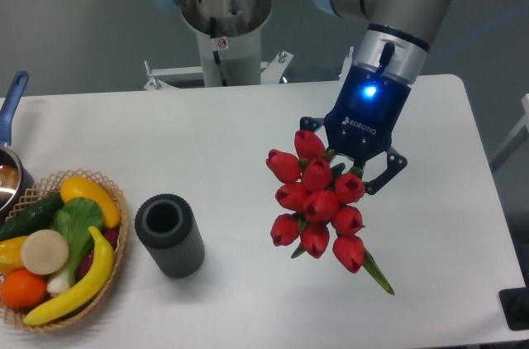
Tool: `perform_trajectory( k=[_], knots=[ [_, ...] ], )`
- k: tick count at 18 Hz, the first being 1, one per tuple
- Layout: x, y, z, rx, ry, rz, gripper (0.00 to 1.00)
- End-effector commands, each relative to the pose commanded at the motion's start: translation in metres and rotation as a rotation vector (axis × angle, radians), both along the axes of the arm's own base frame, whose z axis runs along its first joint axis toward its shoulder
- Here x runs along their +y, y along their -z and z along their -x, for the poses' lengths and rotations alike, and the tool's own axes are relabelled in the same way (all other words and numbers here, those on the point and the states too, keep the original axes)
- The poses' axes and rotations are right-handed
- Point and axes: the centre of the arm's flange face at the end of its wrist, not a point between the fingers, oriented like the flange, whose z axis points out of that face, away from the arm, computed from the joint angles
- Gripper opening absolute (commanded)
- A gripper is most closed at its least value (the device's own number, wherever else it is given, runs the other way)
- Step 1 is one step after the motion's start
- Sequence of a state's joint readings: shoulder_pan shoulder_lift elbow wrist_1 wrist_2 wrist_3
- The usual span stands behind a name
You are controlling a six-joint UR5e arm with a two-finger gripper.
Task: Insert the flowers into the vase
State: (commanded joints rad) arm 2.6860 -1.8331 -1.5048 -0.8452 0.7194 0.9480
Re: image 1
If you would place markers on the orange fruit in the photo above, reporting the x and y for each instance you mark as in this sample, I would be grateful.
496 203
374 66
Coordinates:
22 289

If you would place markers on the white frame at right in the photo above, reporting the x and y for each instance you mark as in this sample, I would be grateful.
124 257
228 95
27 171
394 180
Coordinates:
512 141

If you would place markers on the red radish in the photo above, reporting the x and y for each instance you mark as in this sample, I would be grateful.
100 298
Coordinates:
112 237

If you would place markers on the dark grey ribbed vase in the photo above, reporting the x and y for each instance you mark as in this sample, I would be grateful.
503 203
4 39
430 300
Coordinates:
166 226

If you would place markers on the green cucumber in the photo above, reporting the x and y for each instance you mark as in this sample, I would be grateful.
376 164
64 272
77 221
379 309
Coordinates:
36 217

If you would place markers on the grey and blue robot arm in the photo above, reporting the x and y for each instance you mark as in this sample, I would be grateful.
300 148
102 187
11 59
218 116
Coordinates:
396 42

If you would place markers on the round beige disc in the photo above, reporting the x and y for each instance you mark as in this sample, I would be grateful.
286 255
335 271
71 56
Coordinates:
44 252

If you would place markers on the red tulip bouquet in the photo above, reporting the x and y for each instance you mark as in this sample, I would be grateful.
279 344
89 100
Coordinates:
319 198

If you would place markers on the black device at table edge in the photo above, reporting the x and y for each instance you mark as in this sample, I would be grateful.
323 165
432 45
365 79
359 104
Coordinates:
515 307

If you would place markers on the yellow bell pepper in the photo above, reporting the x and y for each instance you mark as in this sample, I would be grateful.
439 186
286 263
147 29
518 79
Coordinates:
10 254

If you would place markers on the yellow squash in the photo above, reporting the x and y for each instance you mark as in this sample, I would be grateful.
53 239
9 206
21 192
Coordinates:
80 187

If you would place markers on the yellow banana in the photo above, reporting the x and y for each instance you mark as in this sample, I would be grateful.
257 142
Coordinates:
83 291

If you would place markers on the woven wicker basket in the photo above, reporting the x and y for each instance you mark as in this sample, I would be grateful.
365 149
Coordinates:
43 189

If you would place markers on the blue handled saucepan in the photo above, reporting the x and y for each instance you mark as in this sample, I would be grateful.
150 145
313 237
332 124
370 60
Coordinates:
15 179

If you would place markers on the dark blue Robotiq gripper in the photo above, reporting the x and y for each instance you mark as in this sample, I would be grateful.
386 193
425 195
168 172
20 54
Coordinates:
361 123

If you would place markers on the green bok choy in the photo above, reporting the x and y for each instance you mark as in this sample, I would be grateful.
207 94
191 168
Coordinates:
72 221

